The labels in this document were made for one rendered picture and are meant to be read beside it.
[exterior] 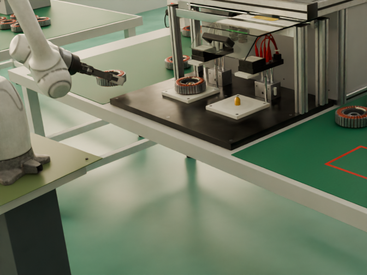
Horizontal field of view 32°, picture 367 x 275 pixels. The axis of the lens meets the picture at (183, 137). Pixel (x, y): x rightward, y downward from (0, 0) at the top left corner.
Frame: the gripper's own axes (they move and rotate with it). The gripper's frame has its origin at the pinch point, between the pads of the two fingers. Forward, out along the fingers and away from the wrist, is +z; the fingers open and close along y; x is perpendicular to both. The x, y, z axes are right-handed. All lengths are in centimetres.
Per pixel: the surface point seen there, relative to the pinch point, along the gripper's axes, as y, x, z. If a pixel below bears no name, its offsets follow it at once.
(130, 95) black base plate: -11.0, 3.8, 2.9
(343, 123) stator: -86, -9, 26
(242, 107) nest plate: -56, -4, 14
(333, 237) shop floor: -49, 35, 102
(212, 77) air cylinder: -26.3, -11.8, 24.8
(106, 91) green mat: 5.1, 5.6, 3.6
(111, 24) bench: 105, -30, 63
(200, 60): -29.6, -15.6, 13.7
